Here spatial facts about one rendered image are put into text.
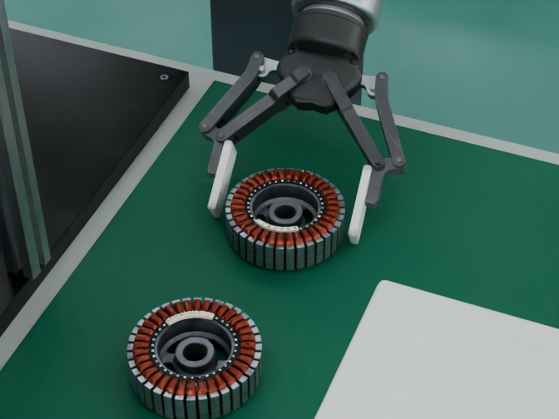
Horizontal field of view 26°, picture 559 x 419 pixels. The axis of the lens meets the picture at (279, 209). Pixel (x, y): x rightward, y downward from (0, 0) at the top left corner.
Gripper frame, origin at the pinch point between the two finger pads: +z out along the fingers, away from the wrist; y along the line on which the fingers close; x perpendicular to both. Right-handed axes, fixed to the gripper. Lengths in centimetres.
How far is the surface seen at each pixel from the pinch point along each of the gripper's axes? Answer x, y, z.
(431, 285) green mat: 0.1, -14.7, 4.0
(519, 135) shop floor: -124, -18, -61
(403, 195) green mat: -5.6, -9.9, -5.8
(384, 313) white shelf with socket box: 62, -17, 21
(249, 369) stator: 11.2, -2.5, 16.6
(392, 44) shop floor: -136, 13, -82
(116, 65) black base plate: -9.1, 23.9, -15.7
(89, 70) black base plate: -8.2, 26.5, -14.3
